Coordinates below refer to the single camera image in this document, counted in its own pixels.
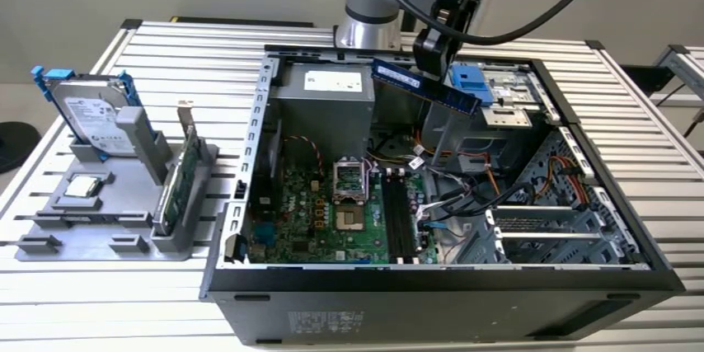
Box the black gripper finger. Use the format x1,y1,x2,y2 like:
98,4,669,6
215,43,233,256
413,0,479,84

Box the RAM stick with white label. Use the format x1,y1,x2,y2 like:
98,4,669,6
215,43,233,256
371,58,485,116

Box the blue plastic latch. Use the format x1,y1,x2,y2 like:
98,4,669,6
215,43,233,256
449,63,494,106

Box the grey metal drive cage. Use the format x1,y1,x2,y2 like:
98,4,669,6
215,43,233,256
421,62,561,174

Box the grey power supply unit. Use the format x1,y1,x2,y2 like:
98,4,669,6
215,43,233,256
267,63,378,163

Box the metal socket cover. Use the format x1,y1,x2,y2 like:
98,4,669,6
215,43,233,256
333,155,370,204

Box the black case fan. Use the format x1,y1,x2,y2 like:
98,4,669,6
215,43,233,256
254,119,287,204

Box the CPU socket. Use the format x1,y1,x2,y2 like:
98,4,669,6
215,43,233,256
334,202,369,232

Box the grey metal disk bay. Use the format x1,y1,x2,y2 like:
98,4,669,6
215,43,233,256
483,203,643,265

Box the green motherboard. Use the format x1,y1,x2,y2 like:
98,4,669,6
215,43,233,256
245,162,442,265

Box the grey parts rack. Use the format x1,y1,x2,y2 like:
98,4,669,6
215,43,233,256
15,106,222,262

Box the hard disk in blue carrier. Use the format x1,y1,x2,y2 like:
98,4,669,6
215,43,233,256
30,65,146,162

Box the black open PC case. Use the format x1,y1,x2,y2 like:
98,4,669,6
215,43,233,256
198,44,689,347

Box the silver CPU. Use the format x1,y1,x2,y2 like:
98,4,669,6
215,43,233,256
65,176,105,197

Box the black round base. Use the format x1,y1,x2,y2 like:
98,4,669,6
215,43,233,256
0,120,42,175

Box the black camera cable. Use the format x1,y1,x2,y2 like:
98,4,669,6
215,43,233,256
377,0,615,46

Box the wires with white plugs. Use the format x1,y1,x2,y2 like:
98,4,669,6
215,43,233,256
369,149,429,171

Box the thin orange wire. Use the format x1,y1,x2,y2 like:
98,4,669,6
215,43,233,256
459,153,503,195

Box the twisted red black fan wire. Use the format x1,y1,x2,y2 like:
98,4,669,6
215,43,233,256
283,134,327,176

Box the orange and red wire bundle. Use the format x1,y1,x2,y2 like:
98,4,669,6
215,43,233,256
537,155,599,211

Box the black wire bundle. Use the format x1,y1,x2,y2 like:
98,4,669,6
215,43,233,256
426,184,533,221

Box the aluminium frame table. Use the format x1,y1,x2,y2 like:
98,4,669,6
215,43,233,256
619,44,704,106

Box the graphics card with metal bracket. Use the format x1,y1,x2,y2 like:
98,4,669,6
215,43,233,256
153,99,203,236

